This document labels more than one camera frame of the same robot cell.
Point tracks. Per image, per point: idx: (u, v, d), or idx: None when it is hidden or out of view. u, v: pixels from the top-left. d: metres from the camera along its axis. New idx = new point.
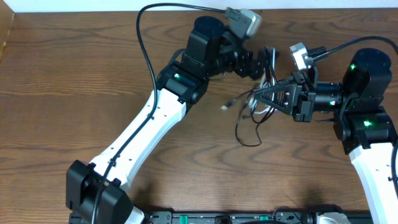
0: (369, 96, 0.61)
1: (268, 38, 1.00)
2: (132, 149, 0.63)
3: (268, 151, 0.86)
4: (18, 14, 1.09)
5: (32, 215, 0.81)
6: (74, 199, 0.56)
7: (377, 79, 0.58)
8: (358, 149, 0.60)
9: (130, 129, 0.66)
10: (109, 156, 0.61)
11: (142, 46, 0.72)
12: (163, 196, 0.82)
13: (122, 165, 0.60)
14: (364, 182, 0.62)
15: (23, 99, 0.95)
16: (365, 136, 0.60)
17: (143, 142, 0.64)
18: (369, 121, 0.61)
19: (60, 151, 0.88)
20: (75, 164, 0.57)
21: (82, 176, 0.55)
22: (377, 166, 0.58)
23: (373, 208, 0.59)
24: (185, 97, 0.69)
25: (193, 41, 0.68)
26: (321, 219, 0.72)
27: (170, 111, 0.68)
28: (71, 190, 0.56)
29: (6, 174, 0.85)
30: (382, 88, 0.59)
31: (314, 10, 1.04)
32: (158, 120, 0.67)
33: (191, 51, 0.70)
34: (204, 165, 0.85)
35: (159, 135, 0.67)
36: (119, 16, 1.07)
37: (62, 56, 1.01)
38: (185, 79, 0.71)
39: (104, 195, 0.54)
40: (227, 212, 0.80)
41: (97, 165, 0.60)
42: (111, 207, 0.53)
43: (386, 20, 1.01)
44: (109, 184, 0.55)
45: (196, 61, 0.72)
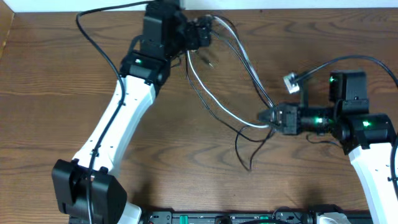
0: (354, 98, 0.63)
1: (268, 38, 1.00)
2: (111, 136, 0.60)
3: (268, 151, 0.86)
4: (18, 14, 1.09)
5: (33, 215, 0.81)
6: (66, 198, 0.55)
7: (354, 79, 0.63)
8: (357, 149, 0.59)
9: (104, 120, 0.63)
10: (89, 148, 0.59)
11: (91, 41, 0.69)
12: (162, 196, 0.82)
13: (104, 152, 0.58)
14: (362, 182, 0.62)
15: (23, 99, 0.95)
16: (364, 136, 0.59)
17: (118, 128, 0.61)
18: (367, 121, 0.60)
19: (60, 151, 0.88)
20: (58, 163, 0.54)
21: (68, 173, 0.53)
22: (376, 166, 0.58)
23: (373, 207, 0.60)
24: (150, 78, 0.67)
25: (146, 25, 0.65)
26: (321, 219, 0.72)
27: (140, 94, 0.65)
28: (60, 190, 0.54)
29: (6, 174, 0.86)
30: (362, 88, 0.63)
31: (315, 10, 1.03)
32: (129, 104, 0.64)
33: (147, 35, 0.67)
34: (203, 165, 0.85)
35: (135, 119, 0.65)
36: (119, 16, 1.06)
37: (62, 56, 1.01)
38: (147, 63, 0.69)
39: (95, 185, 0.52)
40: (227, 213, 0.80)
41: (80, 158, 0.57)
42: (104, 195, 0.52)
43: (386, 20, 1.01)
44: (96, 173, 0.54)
45: (155, 45, 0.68)
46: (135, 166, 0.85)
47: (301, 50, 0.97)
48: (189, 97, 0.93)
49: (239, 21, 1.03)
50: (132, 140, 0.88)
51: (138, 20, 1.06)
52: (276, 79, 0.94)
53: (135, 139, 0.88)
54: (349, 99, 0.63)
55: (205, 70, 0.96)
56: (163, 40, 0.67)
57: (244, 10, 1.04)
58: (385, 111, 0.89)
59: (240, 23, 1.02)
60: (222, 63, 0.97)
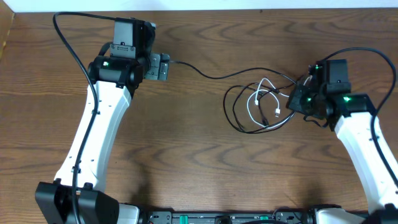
0: (337, 81, 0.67)
1: (268, 38, 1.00)
2: (89, 149, 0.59)
3: (268, 151, 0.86)
4: (18, 14, 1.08)
5: (33, 215, 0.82)
6: (56, 218, 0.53)
7: (337, 63, 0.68)
8: (341, 120, 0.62)
9: (79, 134, 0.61)
10: (69, 165, 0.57)
11: (56, 25, 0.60)
12: (162, 196, 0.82)
13: (86, 167, 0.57)
14: (351, 153, 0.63)
15: (23, 99, 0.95)
16: (347, 110, 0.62)
17: (94, 139, 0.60)
18: (348, 97, 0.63)
19: (60, 151, 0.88)
20: (40, 186, 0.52)
21: (52, 195, 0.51)
22: (358, 129, 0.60)
23: (362, 173, 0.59)
24: (122, 81, 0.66)
25: (119, 29, 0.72)
26: (319, 213, 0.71)
27: (114, 101, 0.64)
28: (47, 212, 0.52)
29: (5, 174, 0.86)
30: (344, 71, 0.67)
31: (315, 10, 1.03)
32: (104, 112, 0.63)
33: (119, 39, 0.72)
34: (203, 165, 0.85)
35: (112, 126, 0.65)
36: (119, 16, 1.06)
37: (62, 56, 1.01)
38: (117, 65, 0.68)
39: (81, 203, 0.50)
40: (227, 213, 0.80)
41: (62, 178, 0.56)
42: (92, 211, 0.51)
43: (386, 21, 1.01)
44: (82, 190, 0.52)
45: (127, 48, 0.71)
46: (135, 166, 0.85)
47: (301, 51, 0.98)
48: (188, 97, 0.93)
49: (239, 21, 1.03)
50: (131, 140, 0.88)
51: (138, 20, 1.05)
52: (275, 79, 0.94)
53: (135, 139, 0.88)
54: (333, 83, 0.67)
55: (206, 70, 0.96)
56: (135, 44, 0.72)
57: (244, 10, 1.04)
58: (384, 111, 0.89)
59: (240, 23, 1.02)
60: (222, 63, 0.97)
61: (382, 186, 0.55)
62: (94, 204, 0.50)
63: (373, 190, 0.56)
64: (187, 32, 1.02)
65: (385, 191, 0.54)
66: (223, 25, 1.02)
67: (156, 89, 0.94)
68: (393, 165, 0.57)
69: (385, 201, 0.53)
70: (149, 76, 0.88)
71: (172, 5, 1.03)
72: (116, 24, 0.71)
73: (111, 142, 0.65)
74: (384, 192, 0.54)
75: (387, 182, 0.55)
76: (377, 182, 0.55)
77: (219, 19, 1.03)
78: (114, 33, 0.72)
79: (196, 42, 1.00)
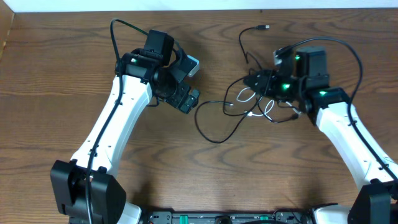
0: (317, 74, 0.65)
1: (268, 38, 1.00)
2: (108, 136, 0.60)
3: (268, 151, 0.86)
4: (18, 14, 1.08)
5: (32, 215, 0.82)
6: (66, 200, 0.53)
7: (316, 56, 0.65)
8: (319, 112, 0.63)
9: (100, 121, 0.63)
10: (87, 148, 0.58)
11: (111, 24, 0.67)
12: (162, 196, 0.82)
13: (103, 152, 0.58)
14: (334, 141, 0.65)
15: (23, 99, 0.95)
16: (324, 102, 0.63)
17: (114, 126, 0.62)
18: (324, 91, 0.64)
19: (60, 151, 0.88)
20: (56, 164, 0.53)
21: (66, 173, 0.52)
22: (337, 117, 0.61)
23: (345, 155, 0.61)
24: (146, 77, 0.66)
25: (150, 38, 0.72)
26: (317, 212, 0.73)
27: (137, 94, 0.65)
28: (59, 192, 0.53)
29: (6, 174, 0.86)
30: (323, 64, 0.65)
31: (315, 10, 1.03)
32: (126, 104, 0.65)
33: (148, 46, 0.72)
34: (204, 165, 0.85)
35: (132, 118, 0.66)
36: (119, 16, 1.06)
37: (62, 56, 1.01)
38: (144, 62, 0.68)
39: (93, 185, 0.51)
40: (227, 213, 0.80)
41: (78, 160, 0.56)
42: (103, 194, 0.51)
43: (386, 21, 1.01)
44: (96, 172, 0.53)
45: (156, 55, 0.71)
46: (135, 166, 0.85)
47: None
48: None
49: (239, 21, 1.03)
50: (132, 140, 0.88)
51: (138, 20, 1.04)
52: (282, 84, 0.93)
53: (136, 139, 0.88)
54: (312, 76, 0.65)
55: (206, 70, 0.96)
56: (164, 52, 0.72)
57: (244, 10, 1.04)
58: (384, 111, 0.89)
59: (240, 23, 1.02)
60: (222, 62, 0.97)
61: (364, 165, 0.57)
62: (105, 188, 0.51)
63: (359, 172, 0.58)
64: (187, 32, 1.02)
65: (369, 168, 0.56)
66: (223, 25, 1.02)
67: None
68: (374, 144, 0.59)
69: (371, 178, 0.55)
70: (173, 102, 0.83)
71: (173, 5, 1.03)
72: (149, 34, 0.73)
73: (128, 132, 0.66)
74: (368, 170, 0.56)
75: (369, 159, 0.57)
76: (360, 161, 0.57)
77: (219, 19, 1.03)
78: (146, 40, 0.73)
79: (196, 42, 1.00)
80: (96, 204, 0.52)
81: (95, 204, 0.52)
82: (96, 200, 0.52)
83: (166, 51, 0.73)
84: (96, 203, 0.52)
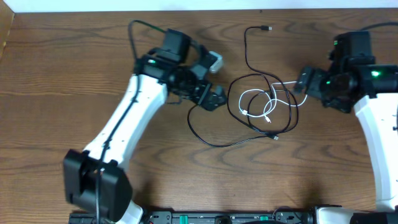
0: (360, 54, 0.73)
1: (268, 38, 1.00)
2: (122, 130, 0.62)
3: (268, 151, 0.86)
4: (18, 14, 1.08)
5: (33, 215, 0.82)
6: (74, 188, 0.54)
7: (358, 37, 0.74)
8: (364, 99, 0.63)
9: (115, 116, 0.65)
10: (101, 141, 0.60)
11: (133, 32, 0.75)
12: (163, 196, 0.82)
13: (116, 145, 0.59)
14: (369, 136, 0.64)
15: (23, 99, 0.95)
16: (374, 86, 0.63)
17: (129, 123, 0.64)
18: (377, 71, 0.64)
19: (60, 151, 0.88)
20: (70, 153, 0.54)
21: (79, 162, 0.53)
22: (382, 116, 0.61)
23: (375, 158, 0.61)
24: (163, 79, 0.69)
25: (166, 38, 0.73)
26: (320, 211, 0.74)
27: (153, 93, 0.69)
28: (69, 181, 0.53)
29: (6, 174, 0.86)
30: (366, 45, 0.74)
31: (315, 10, 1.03)
32: (142, 102, 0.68)
33: (166, 46, 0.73)
34: (204, 165, 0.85)
35: (145, 117, 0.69)
36: (119, 16, 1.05)
37: (62, 56, 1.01)
38: (161, 64, 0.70)
39: (104, 177, 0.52)
40: (227, 212, 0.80)
41: (91, 152, 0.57)
42: (112, 186, 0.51)
43: (386, 20, 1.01)
44: (107, 165, 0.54)
45: (172, 55, 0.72)
46: (135, 166, 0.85)
47: (301, 51, 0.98)
48: None
49: (239, 21, 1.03)
50: None
51: (138, 20, 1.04)
52: (281, 83, 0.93)
53: None
54: (356, 55, 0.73)
55: None
56: (180, 53, 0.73)
57: (245, 10, 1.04)
58: None
59: (240, 23, 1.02)
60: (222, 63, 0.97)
61: (394, 185, 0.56)
62: (115, 181, 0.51)
63: (384, 183, 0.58)
64: (187, 32, 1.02)
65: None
66: (223, 25, 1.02)
67: None
68: None
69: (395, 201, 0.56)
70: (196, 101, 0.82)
71: (173, 5, 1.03)
72: (165, 35, 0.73)
73: (139, 131, 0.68)
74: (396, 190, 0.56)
75: None
76: (392, 178, 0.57)
77: (219, 19, 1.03)
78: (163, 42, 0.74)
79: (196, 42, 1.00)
80: (103, 196, 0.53)
81: (102, 195, 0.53)
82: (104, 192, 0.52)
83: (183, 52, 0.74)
84: (104, 194, 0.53)
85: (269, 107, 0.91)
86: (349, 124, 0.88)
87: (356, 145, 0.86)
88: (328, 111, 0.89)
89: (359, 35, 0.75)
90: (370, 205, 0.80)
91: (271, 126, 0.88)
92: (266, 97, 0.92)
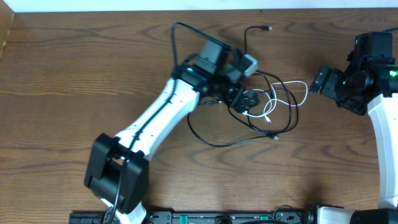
0: (380, 55, 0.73)
1: (268, 38, 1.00)
2: (153, 126, 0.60)
3: (268, 151, 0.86)
4: (18, 14, 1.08)
5: (33, 215, 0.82)
6: (96, 172, 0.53)
7: (380, 37, 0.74)
8: (379, 98, 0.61)
9: (148, 112, 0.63)
10: (132, 130, 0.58)
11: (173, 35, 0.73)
12: (163, 196, 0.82)
13: (145, 139, 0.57)
14: (377, 134, 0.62)
15: (23, 99, 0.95)
16: (390, 86, 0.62)
17: (161, 119, 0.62)
18: (395, 71, 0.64)
19: (60, 151, 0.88)
20: (101, 136, 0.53)
21: (108, 147, 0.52)
22: (395, 115, 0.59)
23: (381, 157, 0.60)
24: (198, 87, 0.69)
25: (208, 46, 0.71)
26: (321, 210, 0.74)
27: (186, 98, 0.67)
28: (92, 162, 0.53)
29: (5, 174, 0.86)
30: (387, 45, 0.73)
31: (315, 10, 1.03)
32: (175, 104, 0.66)
33: (204, 54, 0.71)
34: (204, 165, 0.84)
35: (175, 119, 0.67)
36: (119, 16, 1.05)
37: (62, 56, 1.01)
38: (198, 73, 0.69)
39: (129, 165, 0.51)
40: (227, 212, 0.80)
41: (120, 138, 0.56)
42: (135, 177, 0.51)
43: (385, 21, 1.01)
44: (134, 155, 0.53)
45: (209, 65, 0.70)
46: None
47: (301, 51, 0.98)
48: None
49: (239, 21, 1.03)
50: None
51: (138, 20, 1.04)
52: (281, 83, 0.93)
53: None
54: (375, 55, 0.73)
55: None
56: (217, 63, 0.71)
57: (244, 10, 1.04)
58: None
59: (240, 23, 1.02)
60: None
61: None
62: (140, 171, 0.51)
63: (389, 182, 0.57)
64: (187, 32, 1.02)
65: None
66: (223, 25, 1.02)
67: (155, 89, 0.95)
68: None
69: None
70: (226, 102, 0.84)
71: (173, 5, 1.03)
72: (208, 42, 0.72)
73: (166, 130, 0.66)
74: None
75: None
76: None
77: (219, 19, 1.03)
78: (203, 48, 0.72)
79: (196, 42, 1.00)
80: (122, 184, 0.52)
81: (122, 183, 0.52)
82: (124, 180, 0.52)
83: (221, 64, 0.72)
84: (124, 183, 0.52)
85: (269, 107, 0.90)
86: (349, 124, 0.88)
87: (356, 145, 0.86)
88: (328, 111, 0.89)
89: (380, 35, 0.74)
90: (369, 204, 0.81)
91: (270, 126, 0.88)
92: (266, 96, 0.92)
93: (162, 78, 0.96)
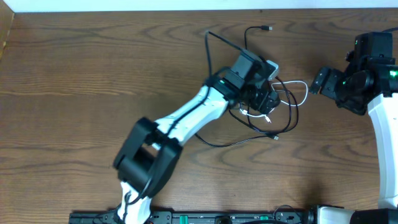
0: (380, 55, 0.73)
1: (268, 38, 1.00)
2: (188, 121, 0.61)
3: (268, 151, 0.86)
4: (18, 14, 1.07)
5: (33, 215, 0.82)
6: (130, 152, 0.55)
7: (381, 38, 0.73)
8: (379, 98, 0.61)
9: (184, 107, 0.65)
10: (170, 119, 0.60)
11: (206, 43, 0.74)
12: (163, 196, 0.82)
13: (181, 129, 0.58)
14: (377, 134, 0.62)
15: (23, 99, 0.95)
16: (390, 86, 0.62)
17: (196, 117, 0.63)
18: (395, 71, 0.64)
19: (60, 151, 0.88)
20: (143, 119, 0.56)
21: (149, 129, 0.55)
22: (394, 114, 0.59)
23: (381, 157, 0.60)
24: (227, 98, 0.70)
25: (239, 61, 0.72)
26: (321, 210, 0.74)
27: (220, 101, 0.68)
28: (130, 142, 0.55)
29: (5, 174, 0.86)
30: (387, 45, 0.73)
31: (316, 10, 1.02)
32: (208, 106, 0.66)
33: (235, 68, 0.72)
34: (204, 165, 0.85)
35: (204, 121, 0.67)
36: (119, 16, 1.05)
37: (62, 56, 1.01)
38: (227, 86, 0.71)
39: (165, 147, 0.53)
40: (227, 213, 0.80)
41: (159, 124, 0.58)
42: (170, 159, 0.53)
43: (386, 21, 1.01)
44: (170, 140, 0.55)
45: (239, 79, 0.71)
46: None
47: (301, 51, 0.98)
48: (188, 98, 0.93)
49: (239, 21, 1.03)
50: None
51: (138, 20, 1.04)
52: (281, 83, 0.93)
53: None
54: (375, 56, 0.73)
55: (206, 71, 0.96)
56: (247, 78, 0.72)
57: (245, 10, 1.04)
58: None
59: (240, 23, 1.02)
60: (222, 63, 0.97)
61: None
62: (174, 155, 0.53)
63: (389, 182, 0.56)
64: (187, 32, 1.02)
65: None
66: (223, 25, 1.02)
67: (155, 89, 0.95)
68: None
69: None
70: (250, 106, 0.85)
71: (173, 6, 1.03)
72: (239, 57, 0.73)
73: (197, 129, 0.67)
74: None
75: None
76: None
77: (219, 19, 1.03)
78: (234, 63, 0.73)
79: (196, 42, 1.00)
80: (153, 166, 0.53)
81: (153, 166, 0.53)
82: (156, 162, 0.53)
83: (249, 78, 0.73)
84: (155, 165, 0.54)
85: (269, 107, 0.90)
86: (349, 124, 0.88)
87: (356, 145, 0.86)
88: (328, 111, 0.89)
89: (381, 35, 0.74)
90: (369, 204, 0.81)
91: (270, 126, 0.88)
92: None
93: (162, 78, 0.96)
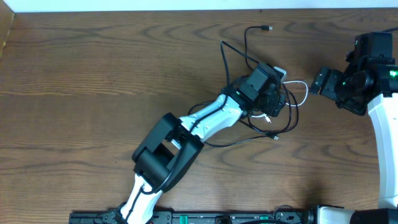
0: (380, 55, 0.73)
1: (268, 38, 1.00)
2: (208, 121, 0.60)
3: (268, 151, 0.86)
4: (18, 14, 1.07)
5: (33, 215, 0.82)
6: (152, 145, 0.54)
7: (380, 38, 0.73)
8: (379, 98, 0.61)
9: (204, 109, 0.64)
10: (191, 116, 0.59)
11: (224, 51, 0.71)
12: (163, 196, 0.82)
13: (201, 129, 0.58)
14: (377, 134, 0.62)
15: (23, 99, 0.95)
16: (390, 86, 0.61)
17: (214, 121, 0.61)
18: (395, 71, 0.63)
19: (60, 151, 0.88)
20: (168, 114, 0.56)
21: (174, 124, 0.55)
22: (395, 115, 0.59)
23: (382, 157, 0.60)
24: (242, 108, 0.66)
25: (254, 74, 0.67)
26: (321, 210, 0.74)
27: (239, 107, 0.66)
28: (152, 135, 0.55)
29: (6, 174, 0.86)
30: (386, 45, 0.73)
31: (316, 10, 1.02)
32: (227, 112, 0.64)
33: (250, 80, 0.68)
34: (204, 165, 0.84)
35: (221, 126, 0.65)
36: (119, 16, 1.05)
37: (62, 56, 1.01)
38: (240, 100, 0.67)
39: (188, 144, 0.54)
40: (227, 212, 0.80)
41: (183, 121, 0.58)
42: (191, 155, 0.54)
43: (386, 21, 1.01)
44: (193, 137, 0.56)
45: (252, 93, 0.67)
46: None
47: (301, 51, 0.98)
48: (188, 98, 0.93)
49: (239, 21, 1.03)
50: (133, 140, 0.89)
51: (138, 20, 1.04)
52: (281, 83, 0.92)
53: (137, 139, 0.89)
54: (376, 56, 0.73)
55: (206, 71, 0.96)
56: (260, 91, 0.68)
57: (245, 10, 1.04)
58: None
59: (240, 23, 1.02)
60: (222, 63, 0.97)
61: None
62: (196, 152, 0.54)
63: (389, 182, 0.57)
64: (187, 32, 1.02)
65: None
66: (223, 25, 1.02)
67: (156, 89, 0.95)
68: None
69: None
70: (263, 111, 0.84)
71: (173, 5, 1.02)
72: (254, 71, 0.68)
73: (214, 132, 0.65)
74: None
75: None
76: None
77: (219, 18, 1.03)
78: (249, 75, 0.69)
79: (197, 42, 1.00)
80: (174, 160, 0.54)
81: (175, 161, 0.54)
82: (177, 157, 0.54)
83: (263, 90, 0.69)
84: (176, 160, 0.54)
85: None
86: (349, 124, 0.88)
87: (356, 145, 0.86)
88: (328, 111, 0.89)
89: (380, 35, 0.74)
90: (369, 204, 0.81)
91: (270, 126, 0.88)
92: None
93: (162, 78, 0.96)
